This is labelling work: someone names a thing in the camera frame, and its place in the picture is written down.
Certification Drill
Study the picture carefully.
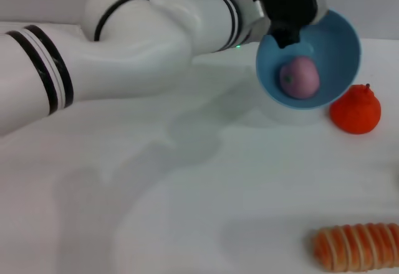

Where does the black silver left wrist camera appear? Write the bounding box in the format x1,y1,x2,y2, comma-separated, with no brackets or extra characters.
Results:
254,0,330,38

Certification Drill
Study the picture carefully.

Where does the orange striped toy bread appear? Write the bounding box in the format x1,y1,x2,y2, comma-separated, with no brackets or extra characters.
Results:
310,222,399,271

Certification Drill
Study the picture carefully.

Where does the orange toy tangerine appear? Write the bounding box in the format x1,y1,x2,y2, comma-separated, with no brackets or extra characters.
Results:
329,83,382,135

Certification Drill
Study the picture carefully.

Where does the blue bowl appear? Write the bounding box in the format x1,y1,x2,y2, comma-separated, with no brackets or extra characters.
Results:
255,8,363,111

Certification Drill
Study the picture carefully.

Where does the pink toy peach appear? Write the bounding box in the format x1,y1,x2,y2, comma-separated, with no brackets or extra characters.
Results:
279,55,321,100

